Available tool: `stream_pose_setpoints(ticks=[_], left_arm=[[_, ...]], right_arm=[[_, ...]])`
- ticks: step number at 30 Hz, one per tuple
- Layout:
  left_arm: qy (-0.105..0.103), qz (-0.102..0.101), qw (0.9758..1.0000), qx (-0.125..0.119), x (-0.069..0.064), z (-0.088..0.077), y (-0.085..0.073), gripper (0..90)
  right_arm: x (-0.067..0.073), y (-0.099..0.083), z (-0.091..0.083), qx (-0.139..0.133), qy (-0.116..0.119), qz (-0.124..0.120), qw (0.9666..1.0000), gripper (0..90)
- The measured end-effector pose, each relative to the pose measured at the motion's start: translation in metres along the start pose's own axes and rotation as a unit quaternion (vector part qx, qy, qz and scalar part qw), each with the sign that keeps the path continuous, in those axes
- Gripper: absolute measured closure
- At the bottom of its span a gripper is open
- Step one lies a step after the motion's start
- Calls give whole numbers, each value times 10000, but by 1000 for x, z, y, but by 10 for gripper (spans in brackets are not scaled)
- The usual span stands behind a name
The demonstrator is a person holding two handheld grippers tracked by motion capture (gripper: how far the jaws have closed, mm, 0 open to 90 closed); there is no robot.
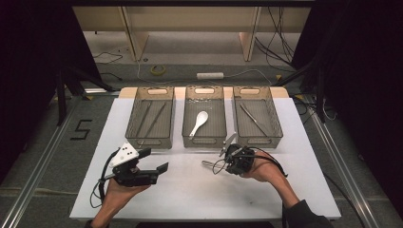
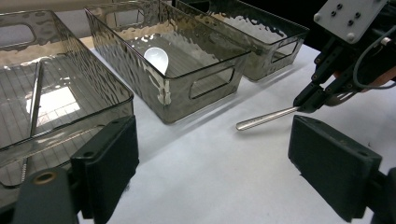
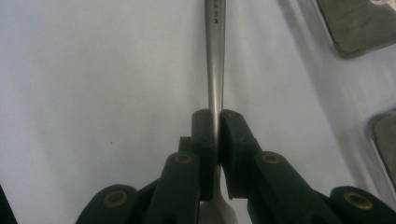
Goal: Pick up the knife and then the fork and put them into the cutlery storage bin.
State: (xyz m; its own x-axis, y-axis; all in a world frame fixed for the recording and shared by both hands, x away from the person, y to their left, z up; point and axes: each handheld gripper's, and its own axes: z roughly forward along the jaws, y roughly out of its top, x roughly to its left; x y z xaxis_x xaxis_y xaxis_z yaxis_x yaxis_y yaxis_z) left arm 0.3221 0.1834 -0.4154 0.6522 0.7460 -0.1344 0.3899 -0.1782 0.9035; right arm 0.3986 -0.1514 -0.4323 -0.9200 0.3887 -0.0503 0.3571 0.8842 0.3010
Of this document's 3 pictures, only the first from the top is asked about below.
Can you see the aluminium floor rail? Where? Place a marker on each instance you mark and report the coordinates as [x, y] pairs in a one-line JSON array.
[[30, 183], [347, 177]]

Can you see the person's right hand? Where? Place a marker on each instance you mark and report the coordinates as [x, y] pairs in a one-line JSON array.
[[264, 169]]

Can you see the black metal stand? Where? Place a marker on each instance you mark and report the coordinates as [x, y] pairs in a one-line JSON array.
[[321, 104], [61, 104]]

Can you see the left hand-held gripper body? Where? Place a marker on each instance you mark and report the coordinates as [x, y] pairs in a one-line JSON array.
[[133, 177]]

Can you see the yellow tape roll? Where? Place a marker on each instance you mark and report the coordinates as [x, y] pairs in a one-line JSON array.
[[152, 70]]

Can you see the smoky clear plastic bin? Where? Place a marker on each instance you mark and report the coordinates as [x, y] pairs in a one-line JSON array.
[[247, 133], [133, 126], [217, 126]]

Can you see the black curtain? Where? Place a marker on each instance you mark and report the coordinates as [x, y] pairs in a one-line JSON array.
[[364, 63], [25, 63]]

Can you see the beige wooden shelf unit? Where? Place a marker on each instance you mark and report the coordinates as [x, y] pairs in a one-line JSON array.
[[190, 19]]

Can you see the person's left hand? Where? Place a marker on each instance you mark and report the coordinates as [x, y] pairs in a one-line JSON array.
[[118, 196]]

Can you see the white power strip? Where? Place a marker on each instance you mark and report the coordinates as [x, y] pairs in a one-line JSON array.
[[210, 76]]

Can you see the white ceramic spoon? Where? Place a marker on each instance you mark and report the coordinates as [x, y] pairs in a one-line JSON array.
[[201, 117]]

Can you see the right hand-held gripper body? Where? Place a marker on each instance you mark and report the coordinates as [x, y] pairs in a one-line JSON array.
[[240, 160]]

